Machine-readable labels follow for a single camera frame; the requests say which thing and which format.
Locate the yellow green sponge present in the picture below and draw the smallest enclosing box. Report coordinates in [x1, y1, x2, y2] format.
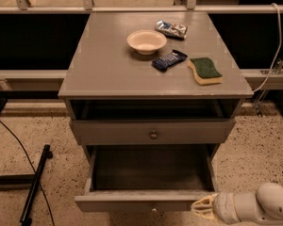
[188, 57, 223, 86]

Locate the grey drawer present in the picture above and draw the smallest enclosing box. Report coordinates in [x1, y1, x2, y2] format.
[75, 144, 219, 212]
[71, 119, 235, 145]

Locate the white cable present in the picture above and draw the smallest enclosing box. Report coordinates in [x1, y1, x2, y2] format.
[253, 2, 283, 93]

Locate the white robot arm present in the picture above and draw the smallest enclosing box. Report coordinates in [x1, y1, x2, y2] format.
[191, 183, 283, 226]

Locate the grey wooden drawer cabinet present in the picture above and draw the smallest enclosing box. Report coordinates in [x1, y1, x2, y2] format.
[58, 11, 255, 162]

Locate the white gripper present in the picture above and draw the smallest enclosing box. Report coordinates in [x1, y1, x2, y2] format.
[191, 192, 240, 224]

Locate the white ceramic bowl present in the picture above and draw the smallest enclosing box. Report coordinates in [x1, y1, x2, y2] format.
[126, 30, 167, 55]

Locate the black floor cable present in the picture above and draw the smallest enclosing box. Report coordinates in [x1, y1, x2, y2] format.
[0, 118, 56, 226]

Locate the grey middle drawer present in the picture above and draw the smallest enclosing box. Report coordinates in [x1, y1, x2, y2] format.
[71, 119, 235, 145]

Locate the black stand base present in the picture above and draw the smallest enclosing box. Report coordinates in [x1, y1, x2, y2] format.
[0, 144, 53, 226]

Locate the blue snack bag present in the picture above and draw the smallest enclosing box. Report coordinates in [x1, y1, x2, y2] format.
[152, 50, 187, 73]

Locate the grey bottom drawer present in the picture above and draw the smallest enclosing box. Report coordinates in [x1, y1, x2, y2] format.
[75, 144, 219, 212]

